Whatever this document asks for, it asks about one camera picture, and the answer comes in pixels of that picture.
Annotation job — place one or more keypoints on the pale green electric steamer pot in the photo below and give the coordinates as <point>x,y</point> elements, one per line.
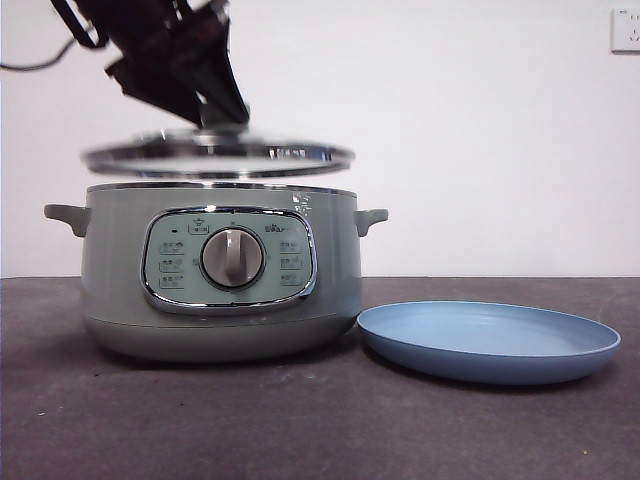
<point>120,280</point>

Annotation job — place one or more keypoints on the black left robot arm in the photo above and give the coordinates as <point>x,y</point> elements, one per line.
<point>150,30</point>

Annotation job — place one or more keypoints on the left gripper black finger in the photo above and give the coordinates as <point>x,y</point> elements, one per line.
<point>165,85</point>
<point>227,75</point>

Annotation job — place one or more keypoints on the glass lid with green knob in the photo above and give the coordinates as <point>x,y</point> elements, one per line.
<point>220,150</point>

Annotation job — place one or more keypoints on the blue round plate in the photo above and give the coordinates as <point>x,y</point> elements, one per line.
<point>475,362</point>

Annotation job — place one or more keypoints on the white wall socket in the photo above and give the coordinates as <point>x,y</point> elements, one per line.
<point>627,31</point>

